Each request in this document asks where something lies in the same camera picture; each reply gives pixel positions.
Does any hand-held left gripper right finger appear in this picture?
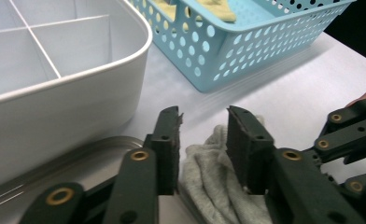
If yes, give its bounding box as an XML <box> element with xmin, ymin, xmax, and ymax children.
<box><xmin>226</xmin><ymin>105</ymin><xmax>275</xmax><ymax>195</ymax></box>

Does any blue perforated plastic basket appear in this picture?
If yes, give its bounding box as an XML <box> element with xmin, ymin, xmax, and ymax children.
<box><xmin>129</xmin><ymin>0</ymin><xmax>358</xmax><ymax>93</ymax></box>

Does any translucent grey box lid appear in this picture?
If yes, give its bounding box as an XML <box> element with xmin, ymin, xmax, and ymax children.
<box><xmin>0</xmin><ymin>134</ymin><xmax>145</xmax><ymax>224</ymax></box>

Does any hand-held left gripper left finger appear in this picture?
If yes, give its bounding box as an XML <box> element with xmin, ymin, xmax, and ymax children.
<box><xmin>143</xmin><ymin>105</ymin><xmax>184</xmax><ymax>196</ymax></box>

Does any white divided storage box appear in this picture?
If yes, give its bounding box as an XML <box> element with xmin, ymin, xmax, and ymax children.
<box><xmin>0</xmin><ymin>0</ymin><xmax>154</xmax><ymax>192</ymax></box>

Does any grey sock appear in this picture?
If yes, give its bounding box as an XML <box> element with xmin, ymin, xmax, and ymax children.
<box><xmin>179</xmin><ymin>116</ymin><xmax>274</xmax><ymax>224</ymax></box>

